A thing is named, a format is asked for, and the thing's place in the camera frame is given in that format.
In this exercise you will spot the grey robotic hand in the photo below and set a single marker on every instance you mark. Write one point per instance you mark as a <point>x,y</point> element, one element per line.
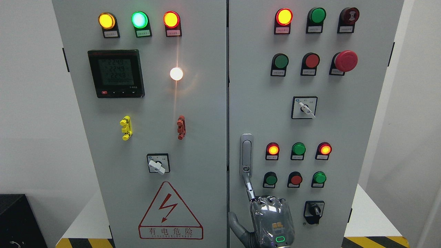
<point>272,221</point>

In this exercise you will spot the silver door handle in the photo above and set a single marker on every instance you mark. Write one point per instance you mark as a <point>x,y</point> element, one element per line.
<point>246,153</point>

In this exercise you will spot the grey right cabinet door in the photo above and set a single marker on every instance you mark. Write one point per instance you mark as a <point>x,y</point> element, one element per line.
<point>261,104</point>

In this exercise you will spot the grey cabinet door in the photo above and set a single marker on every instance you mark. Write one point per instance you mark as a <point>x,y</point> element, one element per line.
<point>198,161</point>
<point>261,104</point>

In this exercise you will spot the grey left cabinet door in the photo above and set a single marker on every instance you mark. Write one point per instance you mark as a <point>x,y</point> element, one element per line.
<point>198,161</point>

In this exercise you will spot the red-orange indicator light left door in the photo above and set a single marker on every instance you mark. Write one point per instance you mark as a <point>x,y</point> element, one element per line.
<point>172,24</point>

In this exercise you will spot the green push button lower left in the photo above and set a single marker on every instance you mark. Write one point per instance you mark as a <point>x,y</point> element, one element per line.
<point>270,180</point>

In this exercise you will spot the green push button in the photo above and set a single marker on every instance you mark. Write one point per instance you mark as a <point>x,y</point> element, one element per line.
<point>318,180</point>
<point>270,180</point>
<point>279,65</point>

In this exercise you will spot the red push button lower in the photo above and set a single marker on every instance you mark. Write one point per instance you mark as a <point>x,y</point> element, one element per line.
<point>294,180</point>

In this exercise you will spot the red push button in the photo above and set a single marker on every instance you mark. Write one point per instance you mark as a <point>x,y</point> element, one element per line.
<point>310,63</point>
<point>294,180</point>

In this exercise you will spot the green push button lower right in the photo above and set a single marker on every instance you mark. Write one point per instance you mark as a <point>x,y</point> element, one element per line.
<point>318,180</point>

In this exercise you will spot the red lit indicator lower left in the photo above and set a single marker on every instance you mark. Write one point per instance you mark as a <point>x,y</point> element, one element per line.
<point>272,151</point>

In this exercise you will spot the red lit indicator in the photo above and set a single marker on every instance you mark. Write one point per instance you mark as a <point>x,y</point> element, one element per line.
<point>323,151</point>
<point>272,151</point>
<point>282,22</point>

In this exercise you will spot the green indicator lower middle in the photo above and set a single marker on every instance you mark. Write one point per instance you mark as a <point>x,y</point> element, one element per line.
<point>298,151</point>

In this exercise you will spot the red lit indicator lower right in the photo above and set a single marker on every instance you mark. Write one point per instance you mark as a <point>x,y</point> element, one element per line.
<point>323,151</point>

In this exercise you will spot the red triangle warning sticker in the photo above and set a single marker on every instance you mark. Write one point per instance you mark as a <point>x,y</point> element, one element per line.
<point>169,217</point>

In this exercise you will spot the red terminal connector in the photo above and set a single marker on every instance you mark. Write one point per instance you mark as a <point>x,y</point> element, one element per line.
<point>181,127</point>

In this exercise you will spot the green push button upper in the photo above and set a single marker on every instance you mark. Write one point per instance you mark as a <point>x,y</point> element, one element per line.
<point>279,65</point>

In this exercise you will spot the red push button upper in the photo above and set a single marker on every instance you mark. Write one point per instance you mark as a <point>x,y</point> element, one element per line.
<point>310,63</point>

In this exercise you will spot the yellow terminal connector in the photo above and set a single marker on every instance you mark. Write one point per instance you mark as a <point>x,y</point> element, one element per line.
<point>125,123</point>

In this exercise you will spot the white lit indicator light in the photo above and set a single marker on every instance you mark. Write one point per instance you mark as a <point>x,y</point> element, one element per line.
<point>176,73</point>

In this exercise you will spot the red emergency stop button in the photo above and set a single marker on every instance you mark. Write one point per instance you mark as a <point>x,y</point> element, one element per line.
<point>342,62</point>

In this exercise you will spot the red lit indicator top right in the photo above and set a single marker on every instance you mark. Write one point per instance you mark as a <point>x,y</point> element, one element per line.
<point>282,22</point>

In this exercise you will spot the green indicator top right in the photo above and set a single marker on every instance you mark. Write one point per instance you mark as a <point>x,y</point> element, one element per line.
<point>315,20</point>

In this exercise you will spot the black digital power meter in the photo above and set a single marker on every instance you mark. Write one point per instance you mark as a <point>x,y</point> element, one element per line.
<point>117,73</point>

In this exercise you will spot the dark red buzzer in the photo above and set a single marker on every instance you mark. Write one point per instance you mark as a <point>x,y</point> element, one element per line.
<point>348,17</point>

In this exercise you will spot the green lit indicator light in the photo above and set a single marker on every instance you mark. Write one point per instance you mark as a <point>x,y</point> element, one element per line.
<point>141,24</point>

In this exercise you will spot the black box bottom left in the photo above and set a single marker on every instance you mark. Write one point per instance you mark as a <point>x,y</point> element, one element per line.
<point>18,226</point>

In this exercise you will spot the yellow indicator light top left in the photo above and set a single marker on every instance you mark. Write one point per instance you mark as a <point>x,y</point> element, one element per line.
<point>109,26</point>

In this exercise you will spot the black key selector switch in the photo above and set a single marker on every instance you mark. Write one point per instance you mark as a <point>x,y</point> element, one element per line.
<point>313,211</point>

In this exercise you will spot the upper right rotary selector switch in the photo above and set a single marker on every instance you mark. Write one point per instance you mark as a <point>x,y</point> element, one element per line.
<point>304,107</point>

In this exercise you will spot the left door rotary selector switch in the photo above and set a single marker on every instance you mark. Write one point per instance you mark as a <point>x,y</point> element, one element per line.
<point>158,163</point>

